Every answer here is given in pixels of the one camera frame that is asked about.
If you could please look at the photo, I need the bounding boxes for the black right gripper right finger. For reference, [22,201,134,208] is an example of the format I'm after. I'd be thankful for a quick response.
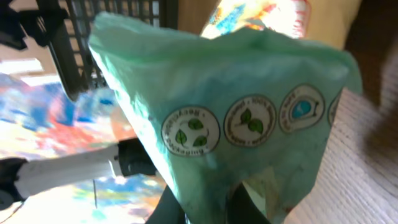
[226,184,271,224]

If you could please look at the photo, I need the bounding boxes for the dark grey plastic basket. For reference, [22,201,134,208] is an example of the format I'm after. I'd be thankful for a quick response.
[36,0,178,101]

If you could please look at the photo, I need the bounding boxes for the yellow wet wipes pack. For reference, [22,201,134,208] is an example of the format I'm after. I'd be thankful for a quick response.
[200,0,363,50]

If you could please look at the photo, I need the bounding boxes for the mint green wipes pack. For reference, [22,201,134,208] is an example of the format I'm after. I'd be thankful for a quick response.
[88,11,363,224]

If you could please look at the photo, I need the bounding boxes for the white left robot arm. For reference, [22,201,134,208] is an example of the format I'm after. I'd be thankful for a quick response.
[1,138,157,210]

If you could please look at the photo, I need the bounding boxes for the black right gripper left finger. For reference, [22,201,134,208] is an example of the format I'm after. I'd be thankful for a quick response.
[146,185,187,224]

